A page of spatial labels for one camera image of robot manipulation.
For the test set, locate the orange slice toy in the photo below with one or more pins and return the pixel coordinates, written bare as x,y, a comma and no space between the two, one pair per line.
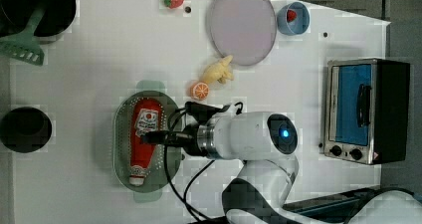
199,91

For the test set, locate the blue aluminium frame rail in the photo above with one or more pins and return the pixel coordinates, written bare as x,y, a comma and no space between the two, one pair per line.
331,208

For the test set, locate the yellow plush toy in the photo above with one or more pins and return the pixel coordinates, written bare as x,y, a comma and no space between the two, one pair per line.
218,72

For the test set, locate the green slotted spatula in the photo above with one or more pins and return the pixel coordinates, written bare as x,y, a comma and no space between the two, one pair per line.
24,46

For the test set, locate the large black pot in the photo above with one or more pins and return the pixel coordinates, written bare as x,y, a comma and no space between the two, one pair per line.
58,15

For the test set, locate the grey round plate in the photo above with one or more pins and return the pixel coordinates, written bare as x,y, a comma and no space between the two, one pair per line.
245,29

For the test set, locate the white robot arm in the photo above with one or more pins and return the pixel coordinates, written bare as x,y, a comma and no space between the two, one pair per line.
266,142

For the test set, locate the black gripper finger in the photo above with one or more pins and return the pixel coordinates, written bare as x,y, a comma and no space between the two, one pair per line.
155,137

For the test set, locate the green oval strainer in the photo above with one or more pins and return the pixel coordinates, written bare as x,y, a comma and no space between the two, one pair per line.
143,164

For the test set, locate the small red strawberry toy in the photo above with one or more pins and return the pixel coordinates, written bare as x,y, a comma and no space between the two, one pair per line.
291,15

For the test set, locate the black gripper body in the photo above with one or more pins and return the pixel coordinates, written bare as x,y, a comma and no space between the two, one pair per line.
187,139

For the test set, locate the silver toaster oven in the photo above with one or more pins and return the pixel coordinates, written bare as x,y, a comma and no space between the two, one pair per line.
366,110

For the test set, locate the blue bowl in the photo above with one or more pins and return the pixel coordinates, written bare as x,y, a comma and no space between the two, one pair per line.
297,27

